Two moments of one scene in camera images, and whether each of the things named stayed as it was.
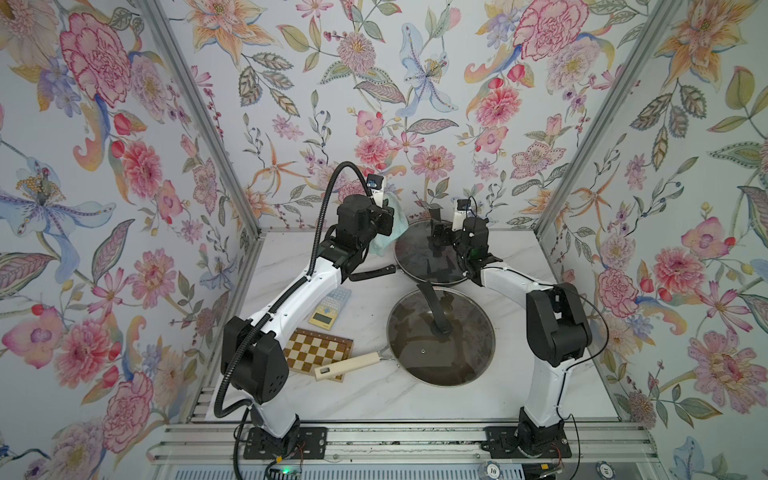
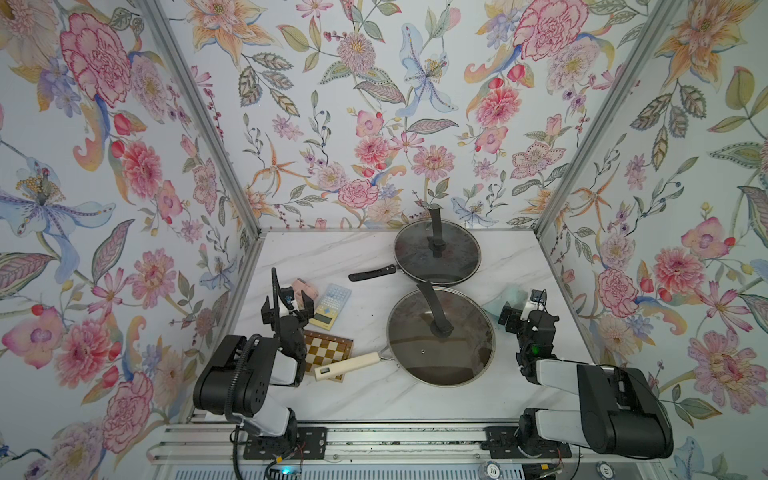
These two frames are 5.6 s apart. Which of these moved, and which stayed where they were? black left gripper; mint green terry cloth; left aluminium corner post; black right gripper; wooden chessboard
Moved: black left gripper; black right gripper; mint green terry cloth
Stayed: wooden chessboard; left aluminium corner post
